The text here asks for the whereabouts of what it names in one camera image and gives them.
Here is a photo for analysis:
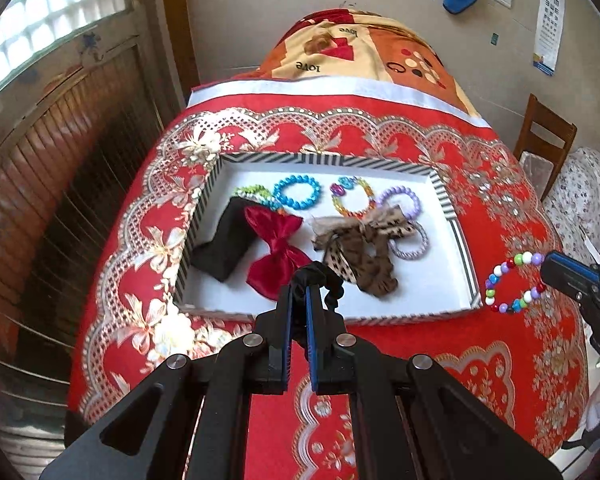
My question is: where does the multicolour large bead bracelet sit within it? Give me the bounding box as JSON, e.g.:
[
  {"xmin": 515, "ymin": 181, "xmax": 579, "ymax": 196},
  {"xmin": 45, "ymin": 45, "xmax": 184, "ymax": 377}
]
[{"xmin": 483, "ymin": 250, "xmax": 550, "ymax": 316}]

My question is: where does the red satin bow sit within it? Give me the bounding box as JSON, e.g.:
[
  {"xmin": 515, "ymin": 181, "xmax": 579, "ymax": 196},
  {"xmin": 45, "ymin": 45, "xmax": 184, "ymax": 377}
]
[{"xmin": 244, "ymin": 205, "xmax": 311, "ymax": 300}]

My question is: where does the black scrunchie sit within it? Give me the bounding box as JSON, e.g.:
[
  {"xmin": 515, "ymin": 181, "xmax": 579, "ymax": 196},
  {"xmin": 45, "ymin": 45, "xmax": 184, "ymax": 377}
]
[{"xmin": 290, "ymin": 261, "xmax": 344, "ymax": 311}]

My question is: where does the leopard print bow scrunchie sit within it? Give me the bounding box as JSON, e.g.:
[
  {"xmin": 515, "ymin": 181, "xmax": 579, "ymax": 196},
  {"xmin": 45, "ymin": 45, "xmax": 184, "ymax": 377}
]
[{"xmin": 309, "ymin": 206, "xmax": 416, "ymax": 298}]

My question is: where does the purple bead bracelet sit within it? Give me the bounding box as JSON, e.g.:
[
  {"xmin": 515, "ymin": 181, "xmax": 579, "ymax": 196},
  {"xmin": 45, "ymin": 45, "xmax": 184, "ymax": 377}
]
[{"xmin": 377, "ymin": 185, "xmax": 424, "ymax": 221}]

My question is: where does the amber rainbow bead bracelet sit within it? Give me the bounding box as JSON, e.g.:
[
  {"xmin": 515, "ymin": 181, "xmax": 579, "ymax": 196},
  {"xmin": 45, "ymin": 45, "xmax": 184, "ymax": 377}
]
[{"xmin": 328, "ymin": 174, "xmax": 377, "ymax": 219}]

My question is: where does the multicolour seed bead bracelet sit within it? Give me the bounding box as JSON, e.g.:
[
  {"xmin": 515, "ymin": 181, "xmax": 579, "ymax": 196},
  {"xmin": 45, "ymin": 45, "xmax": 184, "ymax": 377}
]
[{"xmin": 232, "ymin": 184, "xmax": 285, "ymax": 213}]

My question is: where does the blue bead bracelet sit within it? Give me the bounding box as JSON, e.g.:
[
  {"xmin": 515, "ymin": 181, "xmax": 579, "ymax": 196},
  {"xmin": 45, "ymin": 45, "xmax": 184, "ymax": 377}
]
[{"xmin": 272, "ymin": 173, "xmax": 323, "ymax": 212}]

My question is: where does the floral fabric cover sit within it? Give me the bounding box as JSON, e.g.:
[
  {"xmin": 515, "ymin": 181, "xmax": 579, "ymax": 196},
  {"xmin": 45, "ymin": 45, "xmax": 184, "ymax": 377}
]
[{"xmin": 543, "ymin": 146, "xmax": 600, "ymax": 264}]

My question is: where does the red floral bedspread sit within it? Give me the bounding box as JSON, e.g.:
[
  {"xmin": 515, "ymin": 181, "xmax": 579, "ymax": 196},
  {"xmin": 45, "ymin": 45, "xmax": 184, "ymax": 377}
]
[{"xmin": 68, "ymin": 70, "xmax": 588, "ymax": 455}]

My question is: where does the wooden chair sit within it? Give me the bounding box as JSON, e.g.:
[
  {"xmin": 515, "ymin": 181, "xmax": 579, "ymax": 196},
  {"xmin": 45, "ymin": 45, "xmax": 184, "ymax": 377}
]
[{"xmin": 513, "ymin": 93, "xmax": 578, "ymax": 200}]

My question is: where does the striped white tray box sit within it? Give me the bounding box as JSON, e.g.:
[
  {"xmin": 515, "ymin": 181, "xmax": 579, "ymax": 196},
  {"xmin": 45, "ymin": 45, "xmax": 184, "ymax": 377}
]
[{"xmin": 174, "ymin": 152, "xmax": 482, "ymax": 325}]

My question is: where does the eye chart poster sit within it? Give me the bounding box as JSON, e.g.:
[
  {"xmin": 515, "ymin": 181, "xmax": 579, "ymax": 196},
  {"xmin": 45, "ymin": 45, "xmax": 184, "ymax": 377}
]
[{"xmin": 532, "ymin": 0, "xmax": 566, "ymax": 76}]

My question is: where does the orange patterned blanket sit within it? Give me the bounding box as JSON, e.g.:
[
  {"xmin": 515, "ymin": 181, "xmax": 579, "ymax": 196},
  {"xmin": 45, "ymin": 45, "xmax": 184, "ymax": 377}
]
[{"xmin": 237, "ymin": 8, "xmax": 479, "ymax": 117}]

